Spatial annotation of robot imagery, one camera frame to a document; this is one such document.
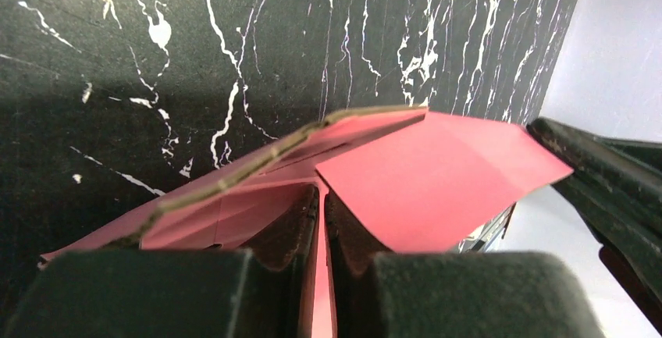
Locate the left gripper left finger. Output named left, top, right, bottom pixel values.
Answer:
left=5, top=185, right=319, bottom=337

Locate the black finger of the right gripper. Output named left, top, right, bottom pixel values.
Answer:
left=526, top=117, right=661, bottom=332

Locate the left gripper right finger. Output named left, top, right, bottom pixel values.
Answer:
left=325, top=193, right=603, bottom=337

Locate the pink paper box sheet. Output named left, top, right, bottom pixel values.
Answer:
left=40, top=106, right=571, bottom=337

